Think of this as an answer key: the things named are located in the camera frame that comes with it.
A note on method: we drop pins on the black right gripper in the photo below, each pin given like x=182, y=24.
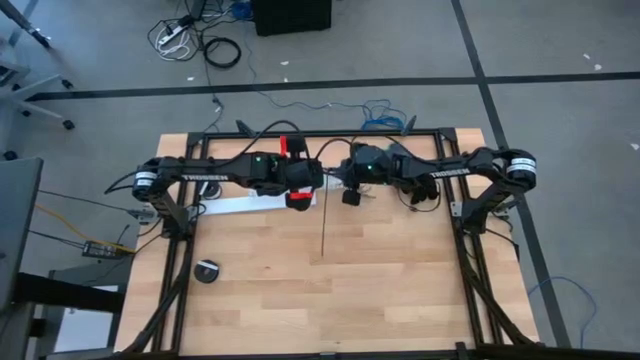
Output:
x=370, y=172

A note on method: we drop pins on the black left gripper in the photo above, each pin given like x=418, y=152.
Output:
x=302, y=177

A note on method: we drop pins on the white duct cover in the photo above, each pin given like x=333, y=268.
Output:
x=240, y=205

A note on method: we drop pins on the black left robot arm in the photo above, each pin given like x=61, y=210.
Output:
x=210, y=172

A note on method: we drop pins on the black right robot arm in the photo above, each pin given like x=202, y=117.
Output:
x=465, y=170

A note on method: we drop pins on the grey metal mounting plate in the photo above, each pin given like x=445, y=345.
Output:
x=456, y=209
x=142, y=215

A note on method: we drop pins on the black computer tower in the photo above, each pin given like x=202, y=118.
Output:
x=290, y=17

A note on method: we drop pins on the white power strip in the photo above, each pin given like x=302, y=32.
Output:
x=170, y=36

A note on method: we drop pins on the small black device box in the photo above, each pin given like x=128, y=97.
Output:
x=100, y=249

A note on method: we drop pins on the black bench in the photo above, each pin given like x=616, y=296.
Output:
x=70, y=295

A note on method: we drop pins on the grey office chair base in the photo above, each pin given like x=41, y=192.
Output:
x=37, y=111

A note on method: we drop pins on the grey desk top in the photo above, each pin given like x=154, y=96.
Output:
x=17, y=225

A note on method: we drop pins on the black metal stand leg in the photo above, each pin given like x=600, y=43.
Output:
x=25, y=22

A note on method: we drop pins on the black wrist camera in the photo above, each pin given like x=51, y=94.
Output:
x=359, y=151

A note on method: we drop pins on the black camera with red clip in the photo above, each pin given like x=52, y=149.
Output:
x=296, y=145

